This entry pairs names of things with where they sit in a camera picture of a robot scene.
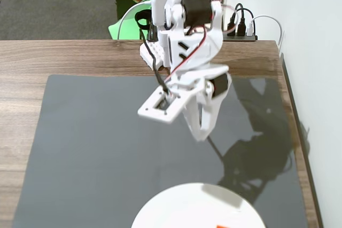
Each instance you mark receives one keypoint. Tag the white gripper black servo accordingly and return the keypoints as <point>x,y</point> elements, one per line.
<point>220,86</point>

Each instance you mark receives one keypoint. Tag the orange lego block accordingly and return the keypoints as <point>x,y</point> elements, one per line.
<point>223,226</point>

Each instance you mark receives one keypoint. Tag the white round plate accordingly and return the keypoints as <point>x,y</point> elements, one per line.
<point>187,206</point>

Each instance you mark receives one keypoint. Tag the black usb hub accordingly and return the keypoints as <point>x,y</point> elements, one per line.
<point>240,38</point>

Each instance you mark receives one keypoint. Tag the black table clamp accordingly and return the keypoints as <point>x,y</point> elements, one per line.
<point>141,19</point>

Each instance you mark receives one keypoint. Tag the light green plastic chair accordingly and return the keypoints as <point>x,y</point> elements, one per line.
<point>115,31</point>

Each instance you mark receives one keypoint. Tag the grey table mat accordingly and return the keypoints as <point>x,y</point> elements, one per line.
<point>80,145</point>

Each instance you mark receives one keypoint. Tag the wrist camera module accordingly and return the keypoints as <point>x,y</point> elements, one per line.
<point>163,103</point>

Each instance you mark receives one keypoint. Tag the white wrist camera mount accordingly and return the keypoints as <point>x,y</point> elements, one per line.
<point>152,112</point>

